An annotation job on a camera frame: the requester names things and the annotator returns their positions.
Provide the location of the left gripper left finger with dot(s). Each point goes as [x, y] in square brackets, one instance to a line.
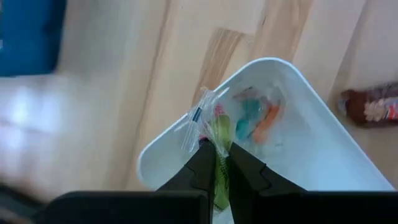
[202, 168]

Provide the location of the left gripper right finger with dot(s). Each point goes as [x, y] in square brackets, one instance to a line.
[245, 180]

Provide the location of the green gummy clear wrapper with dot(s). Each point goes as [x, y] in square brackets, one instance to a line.
[221, 133]

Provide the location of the red gummy clear wrapper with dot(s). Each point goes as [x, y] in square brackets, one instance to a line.
[219, 111]

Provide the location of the orange gummy clear wrapper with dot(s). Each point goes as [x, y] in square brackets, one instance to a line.
[267, 124]

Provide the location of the chocolate bar brown wrapper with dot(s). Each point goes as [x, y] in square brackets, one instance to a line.
[370, 105]

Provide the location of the white plastic bin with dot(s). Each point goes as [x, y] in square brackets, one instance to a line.
[311, 161]

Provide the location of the blue plastic bin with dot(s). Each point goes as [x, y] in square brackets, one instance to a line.
[28, 37]

